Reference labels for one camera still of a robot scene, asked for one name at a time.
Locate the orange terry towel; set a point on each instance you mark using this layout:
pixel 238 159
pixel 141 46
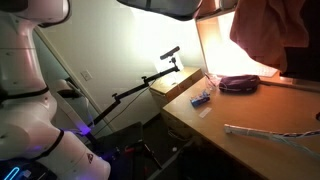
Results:
pixel 263 30

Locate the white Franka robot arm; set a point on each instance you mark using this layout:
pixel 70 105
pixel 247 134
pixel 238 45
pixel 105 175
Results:
pixel 20 66

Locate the black computer monitor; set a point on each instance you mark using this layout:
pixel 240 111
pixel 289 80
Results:
pixel 303 63

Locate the wooden drawer cabinet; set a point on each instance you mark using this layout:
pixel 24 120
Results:
pixel 176 83

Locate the small blue object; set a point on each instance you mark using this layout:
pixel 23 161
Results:
pixel 200 99

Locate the white label strip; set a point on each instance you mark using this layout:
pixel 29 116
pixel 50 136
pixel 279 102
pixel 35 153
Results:
pixel 205 112

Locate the clear plastic wrapper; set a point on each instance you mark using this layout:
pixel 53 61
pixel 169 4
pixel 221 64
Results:
pixel 211 81

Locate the wooden shelf unit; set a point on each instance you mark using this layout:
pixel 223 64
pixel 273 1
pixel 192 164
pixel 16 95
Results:
pixel 213 43

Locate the dark purple pouch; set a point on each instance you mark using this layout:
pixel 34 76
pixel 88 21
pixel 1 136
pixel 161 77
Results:
pixel 239 83

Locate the white plastic tube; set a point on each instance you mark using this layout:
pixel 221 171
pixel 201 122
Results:
pixel 246 132

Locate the black base with blue light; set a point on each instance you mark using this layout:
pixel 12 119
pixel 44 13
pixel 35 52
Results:
pixel 20 173

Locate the black camera bar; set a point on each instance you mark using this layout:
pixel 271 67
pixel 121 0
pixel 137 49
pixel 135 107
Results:
pixel 169 53

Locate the white wall outlet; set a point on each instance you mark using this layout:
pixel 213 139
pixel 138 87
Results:
pixel 86 75

